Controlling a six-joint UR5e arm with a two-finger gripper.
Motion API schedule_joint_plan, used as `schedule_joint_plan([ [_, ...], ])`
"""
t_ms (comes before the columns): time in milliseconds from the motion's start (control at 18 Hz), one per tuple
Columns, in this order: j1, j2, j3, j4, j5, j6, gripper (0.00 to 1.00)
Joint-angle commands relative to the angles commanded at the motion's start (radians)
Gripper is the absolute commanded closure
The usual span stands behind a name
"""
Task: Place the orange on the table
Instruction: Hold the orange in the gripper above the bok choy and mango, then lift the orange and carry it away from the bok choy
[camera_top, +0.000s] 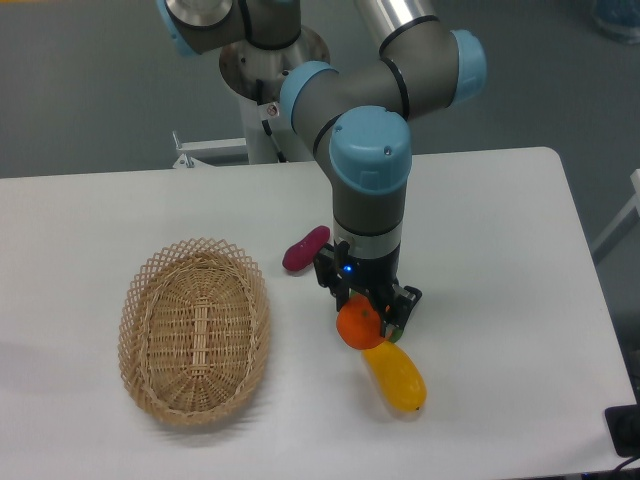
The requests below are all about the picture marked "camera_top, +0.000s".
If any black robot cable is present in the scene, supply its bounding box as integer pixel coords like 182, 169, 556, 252
255, 78, 288, 164

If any yellow mango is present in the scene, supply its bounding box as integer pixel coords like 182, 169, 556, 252
362, 341, 427, 412

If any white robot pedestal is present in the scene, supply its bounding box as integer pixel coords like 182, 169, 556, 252
172, 94, 313, 169

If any woven wicker basket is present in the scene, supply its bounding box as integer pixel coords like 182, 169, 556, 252
118, 238, 270, 427

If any white frame at right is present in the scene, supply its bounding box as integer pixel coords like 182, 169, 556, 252
590, 169, 639, 265

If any black device at table edge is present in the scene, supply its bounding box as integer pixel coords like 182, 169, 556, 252
604, 405, 639, 458

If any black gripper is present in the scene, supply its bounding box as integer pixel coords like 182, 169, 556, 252
313, 241, 422, 336

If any blue object top right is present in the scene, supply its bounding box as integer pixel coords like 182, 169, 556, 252
591, 0, 639, 45

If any orange fruit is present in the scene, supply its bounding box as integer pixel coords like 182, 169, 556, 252
336, 294, 385, 350

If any purple sweet potato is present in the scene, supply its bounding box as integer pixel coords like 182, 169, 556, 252
282, 225, 330, 272

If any green bok choy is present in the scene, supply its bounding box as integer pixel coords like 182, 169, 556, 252
385, 326, 404, 343

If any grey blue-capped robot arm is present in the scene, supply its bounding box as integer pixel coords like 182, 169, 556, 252
157, 1, 487, 335

